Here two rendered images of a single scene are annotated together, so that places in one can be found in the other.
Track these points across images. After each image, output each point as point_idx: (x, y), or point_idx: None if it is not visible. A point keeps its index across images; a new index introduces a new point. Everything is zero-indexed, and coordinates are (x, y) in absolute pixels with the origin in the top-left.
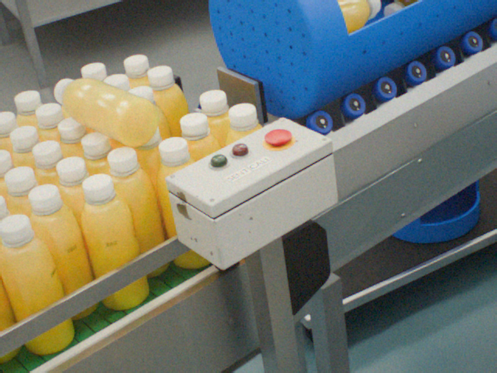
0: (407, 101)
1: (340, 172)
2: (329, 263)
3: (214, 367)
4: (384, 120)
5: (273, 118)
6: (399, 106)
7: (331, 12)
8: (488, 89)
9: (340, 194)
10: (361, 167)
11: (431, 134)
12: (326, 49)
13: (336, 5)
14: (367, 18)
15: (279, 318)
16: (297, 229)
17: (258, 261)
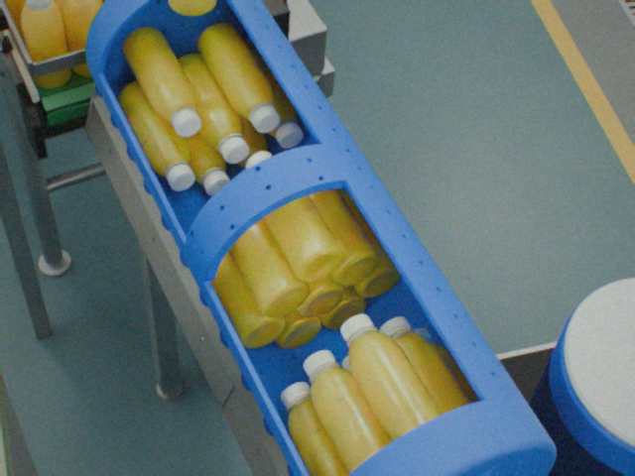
0: (159, 217)
1: (113, 161)
2: (38, 152)
3: (4, 84)
4: (141, 192)
5: None
6: (154, 208)
7: (98, 43)
8: (199, 339)
9: (106, 170)
10: (121, 184)
11: (156, 266)
12: (87, 56)
13: (104, 46)
14: (162, 118)
15: None
16: (23, 95)
17: None
